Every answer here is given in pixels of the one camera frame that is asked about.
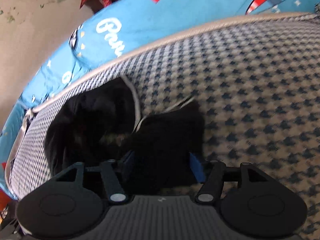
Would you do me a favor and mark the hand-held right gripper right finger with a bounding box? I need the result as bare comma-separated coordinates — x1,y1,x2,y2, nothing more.
189,152,270,204

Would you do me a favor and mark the houndstooth sofa mat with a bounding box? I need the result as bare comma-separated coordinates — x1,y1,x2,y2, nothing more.
5,12,320,240

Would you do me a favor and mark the blue printed sofa cover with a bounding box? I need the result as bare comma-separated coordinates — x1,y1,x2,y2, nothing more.
0,0,320,200

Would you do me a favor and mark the black shirt with white stripes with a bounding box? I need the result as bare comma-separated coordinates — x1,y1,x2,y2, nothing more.
45,76,205,195

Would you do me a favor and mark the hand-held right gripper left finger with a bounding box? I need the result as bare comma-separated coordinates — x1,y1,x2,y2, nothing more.
54,151,135,204

